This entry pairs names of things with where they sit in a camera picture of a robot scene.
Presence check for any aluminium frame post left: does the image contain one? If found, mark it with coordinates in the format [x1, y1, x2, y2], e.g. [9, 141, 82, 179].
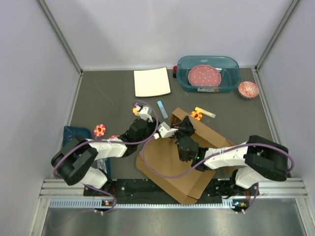
[36, 0, 84, 74]

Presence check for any pink dotted plate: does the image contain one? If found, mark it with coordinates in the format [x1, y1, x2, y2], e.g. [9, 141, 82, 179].
[188, 64, 221, 87]

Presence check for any teal plastic basin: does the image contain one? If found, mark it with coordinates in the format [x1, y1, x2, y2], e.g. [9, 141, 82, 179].
[176, 56, 242, 93]

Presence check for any yellow orange sunflower plush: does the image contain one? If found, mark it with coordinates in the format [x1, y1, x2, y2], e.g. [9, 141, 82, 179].
[189, 110, 203, 121]

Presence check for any aluminium frame post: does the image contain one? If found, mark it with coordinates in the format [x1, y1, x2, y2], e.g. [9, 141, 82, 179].
[254, 0, 302, 72]
[36, 0, 84, 74]

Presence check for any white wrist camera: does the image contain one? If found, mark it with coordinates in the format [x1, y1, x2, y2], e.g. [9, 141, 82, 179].
[135, 105, 153, 122]
[154, 122, 178, 139]

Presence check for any dark blue cloth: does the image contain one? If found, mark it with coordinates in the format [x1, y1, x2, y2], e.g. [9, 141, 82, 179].
[62, 126, 92, 147]

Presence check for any red patterned bowl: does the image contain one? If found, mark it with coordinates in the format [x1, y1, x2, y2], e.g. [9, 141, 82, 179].
[238, 81, 260, 100]

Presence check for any white square plate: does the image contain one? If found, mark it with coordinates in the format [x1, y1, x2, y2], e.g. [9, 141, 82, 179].
[133, 67, 171, 97]

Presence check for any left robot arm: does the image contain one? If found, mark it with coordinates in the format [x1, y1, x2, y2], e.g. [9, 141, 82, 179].
[51, 118, 158, 195]

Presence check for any rainbow flower plush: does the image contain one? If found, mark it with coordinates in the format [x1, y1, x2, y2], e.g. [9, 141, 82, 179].
[132, 107, 139, 116]

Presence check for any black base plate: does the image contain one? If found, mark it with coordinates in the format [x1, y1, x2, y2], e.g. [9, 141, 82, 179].
[83, 178, 261, 199]

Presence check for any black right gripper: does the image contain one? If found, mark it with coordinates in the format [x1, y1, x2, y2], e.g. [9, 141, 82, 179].
[169, 116, 196, 144]

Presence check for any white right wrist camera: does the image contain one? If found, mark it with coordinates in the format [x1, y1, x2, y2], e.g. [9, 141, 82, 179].
[154, 122, 178, 139]

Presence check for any blue packet under arm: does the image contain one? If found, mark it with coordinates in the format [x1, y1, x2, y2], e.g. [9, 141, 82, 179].
[97, 158, 111, 177]

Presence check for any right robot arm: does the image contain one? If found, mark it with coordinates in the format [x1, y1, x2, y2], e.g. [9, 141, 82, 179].
[171, 117, 289, 195]

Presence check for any yellow highlighter marker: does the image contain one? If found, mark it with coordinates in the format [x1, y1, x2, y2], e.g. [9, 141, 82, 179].
[195, 107, 216, 118]

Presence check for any brown cardboard box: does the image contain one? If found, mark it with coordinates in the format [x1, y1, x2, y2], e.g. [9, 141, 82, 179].
[136, 107, 237, 205]

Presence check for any blue highlighter marker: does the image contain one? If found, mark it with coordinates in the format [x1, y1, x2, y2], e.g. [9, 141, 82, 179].
[157, 100, 168, 119]

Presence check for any aluminium frame post right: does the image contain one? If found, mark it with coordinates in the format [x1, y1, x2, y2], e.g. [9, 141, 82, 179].
[254, 0, 302, 72]

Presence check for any red capped small bottle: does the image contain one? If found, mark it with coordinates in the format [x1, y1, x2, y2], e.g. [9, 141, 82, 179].
[173, 65, 178, 78]

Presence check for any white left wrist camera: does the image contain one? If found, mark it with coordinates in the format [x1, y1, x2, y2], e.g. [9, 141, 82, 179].
[135, 105, 153, 122]

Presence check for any grey slotted cable duct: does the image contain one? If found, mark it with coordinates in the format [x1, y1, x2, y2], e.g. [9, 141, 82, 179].
[50, 198, 249, 209]

